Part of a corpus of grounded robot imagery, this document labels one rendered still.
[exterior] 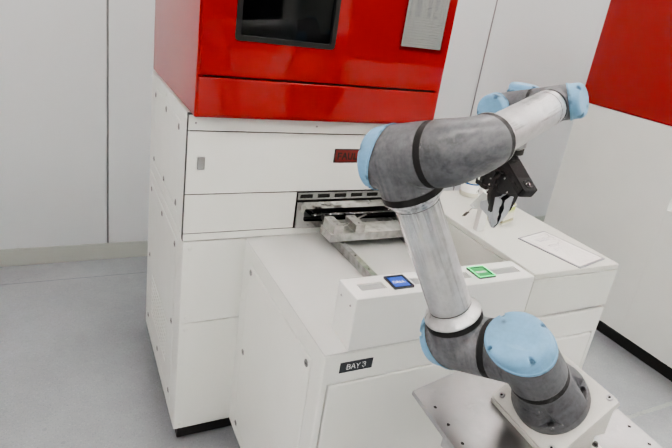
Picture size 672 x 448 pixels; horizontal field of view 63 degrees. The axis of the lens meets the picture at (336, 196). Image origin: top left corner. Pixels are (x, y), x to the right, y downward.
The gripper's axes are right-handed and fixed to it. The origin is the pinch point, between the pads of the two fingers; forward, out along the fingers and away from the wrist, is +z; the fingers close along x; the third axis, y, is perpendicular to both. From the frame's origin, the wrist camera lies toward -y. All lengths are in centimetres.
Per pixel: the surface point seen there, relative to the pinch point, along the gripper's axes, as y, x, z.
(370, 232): 45, 8, 23
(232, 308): 59, 48, 55
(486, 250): 15.4, -15.1, 16.5
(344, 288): 2.3, 40.0, 15.4
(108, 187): 207, 75, 67
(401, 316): -4.0, 26.7, 21.0
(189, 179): 59, 65, 8
